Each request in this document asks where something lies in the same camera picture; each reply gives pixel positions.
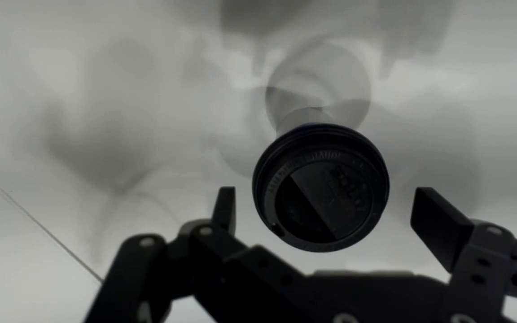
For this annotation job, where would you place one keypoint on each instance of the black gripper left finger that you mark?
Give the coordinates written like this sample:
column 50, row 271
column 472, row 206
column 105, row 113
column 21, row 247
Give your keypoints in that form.
column 226, row 208

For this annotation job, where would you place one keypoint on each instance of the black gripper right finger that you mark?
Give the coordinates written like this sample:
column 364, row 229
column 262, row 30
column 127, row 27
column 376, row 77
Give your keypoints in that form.
column 441, row 226

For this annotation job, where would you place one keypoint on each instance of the black coffee cup lid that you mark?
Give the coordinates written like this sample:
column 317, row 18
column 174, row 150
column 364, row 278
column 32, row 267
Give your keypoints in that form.
column 321, row 186

